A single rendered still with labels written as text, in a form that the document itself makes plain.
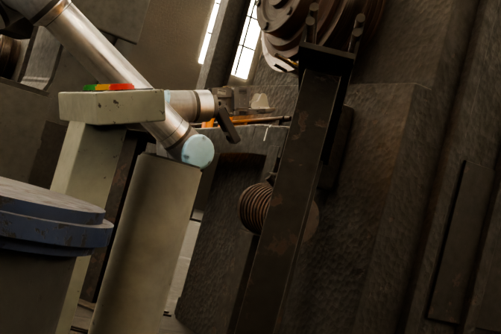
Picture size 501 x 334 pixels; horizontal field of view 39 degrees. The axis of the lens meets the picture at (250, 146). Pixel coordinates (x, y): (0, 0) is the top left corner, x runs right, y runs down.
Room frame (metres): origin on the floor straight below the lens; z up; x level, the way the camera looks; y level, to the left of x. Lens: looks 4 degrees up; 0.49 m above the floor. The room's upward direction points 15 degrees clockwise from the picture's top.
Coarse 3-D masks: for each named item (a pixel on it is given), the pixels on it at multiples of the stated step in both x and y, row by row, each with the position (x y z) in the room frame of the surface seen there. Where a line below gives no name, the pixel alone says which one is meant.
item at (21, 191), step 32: (0, 192) 0.72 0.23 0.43; (32, 192) 0.84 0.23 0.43; (0, 224) 0.68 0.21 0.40; (32, 224) 0.70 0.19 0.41; (64, 224) 0.73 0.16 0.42; (96, 224) 0.81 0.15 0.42; (0, 256) 0.72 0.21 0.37; (32, 256) 0.75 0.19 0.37; (64, 256) 0.79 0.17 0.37; (0, 288) 0.73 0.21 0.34; (32, 288) 0.76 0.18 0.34; (64, 288) 0.82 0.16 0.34; (0, 320) 0.73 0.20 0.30; (32, 320) 0.77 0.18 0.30
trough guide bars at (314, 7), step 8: (312, 8) 0.90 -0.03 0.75; (312, 16) 0.92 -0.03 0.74; (360, 16) 0.90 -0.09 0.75; (312, 24) 0.90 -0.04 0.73; (360, 24) 0.90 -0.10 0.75; (304, 32) 0.92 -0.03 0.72; (312, 32) 0.93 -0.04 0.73; (352, 32) 0.89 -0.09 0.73; (360, 32) 0.89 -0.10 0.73; (304, 40) 0.92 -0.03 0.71; (312, 40) 0.96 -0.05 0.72; (352, 40) 0.91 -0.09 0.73; (352, 48) 0.94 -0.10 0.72; (352, 64) 0.91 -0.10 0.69
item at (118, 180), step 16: (128, 128) 2.58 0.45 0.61; (144, 128) 2.55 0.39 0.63; (128, 144) 2.42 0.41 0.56; (144, 144) 2.44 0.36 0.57; (128, 160) 2.41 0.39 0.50; (128, 176) 2.41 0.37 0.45; (112, 192) 2.42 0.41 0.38; (112, 208) 2.41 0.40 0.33; (112, 240) 2.42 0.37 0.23; (96, 256) 2.42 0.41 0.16; (96, 272) 2.41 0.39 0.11; (96, 288) 2.41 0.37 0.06; (80, 304) 2.34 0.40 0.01
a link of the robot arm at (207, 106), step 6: (198, 90) 1.94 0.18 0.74; (204, 90) 1.95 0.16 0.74; (204, 96) 1.93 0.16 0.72; (210, 96) 1.94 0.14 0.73; (204, 102) 1.92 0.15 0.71; (210, 102) 1.93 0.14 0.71; (204, 108) 1.92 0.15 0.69; (210, 108) 1.93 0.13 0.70; (204, 114) 1.93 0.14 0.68; (210, 114) 1.94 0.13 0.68; (198, 120) 1.94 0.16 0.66; (204, 120) 1.95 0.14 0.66
